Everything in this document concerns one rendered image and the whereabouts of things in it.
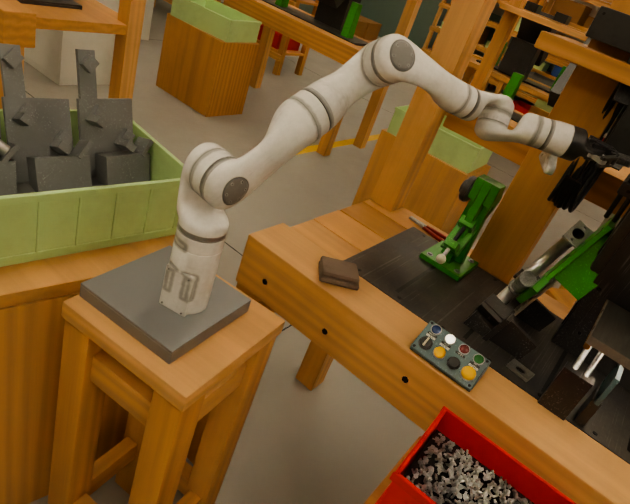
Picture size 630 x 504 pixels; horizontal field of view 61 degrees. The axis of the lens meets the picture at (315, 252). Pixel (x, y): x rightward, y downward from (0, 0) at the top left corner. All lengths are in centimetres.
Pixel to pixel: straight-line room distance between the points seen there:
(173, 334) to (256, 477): 102
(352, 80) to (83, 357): 76
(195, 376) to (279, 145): 44
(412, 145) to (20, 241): 112
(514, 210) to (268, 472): 118
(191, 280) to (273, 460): 112
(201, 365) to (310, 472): 108
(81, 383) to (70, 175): 53
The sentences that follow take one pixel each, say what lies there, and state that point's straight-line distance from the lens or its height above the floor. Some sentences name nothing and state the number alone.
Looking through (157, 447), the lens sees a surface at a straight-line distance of 112.
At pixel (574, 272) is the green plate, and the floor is 115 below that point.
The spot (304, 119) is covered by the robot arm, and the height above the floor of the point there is 129.
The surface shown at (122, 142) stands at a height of 95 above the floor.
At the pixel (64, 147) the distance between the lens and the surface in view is 145.
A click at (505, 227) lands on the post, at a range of 165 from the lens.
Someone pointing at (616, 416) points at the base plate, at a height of 90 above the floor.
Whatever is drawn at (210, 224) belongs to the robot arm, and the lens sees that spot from 97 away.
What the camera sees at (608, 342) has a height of 113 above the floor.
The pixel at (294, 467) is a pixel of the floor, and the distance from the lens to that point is 203.
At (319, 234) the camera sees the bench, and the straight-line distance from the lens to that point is 148.
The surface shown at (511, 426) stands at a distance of 116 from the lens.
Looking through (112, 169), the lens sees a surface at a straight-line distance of 150.
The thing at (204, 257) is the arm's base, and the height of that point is 102.
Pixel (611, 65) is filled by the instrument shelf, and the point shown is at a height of 153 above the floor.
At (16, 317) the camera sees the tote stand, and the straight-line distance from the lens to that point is 128.
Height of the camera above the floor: 158
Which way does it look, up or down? 30 degrees down
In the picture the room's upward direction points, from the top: 21 degrees clockwise
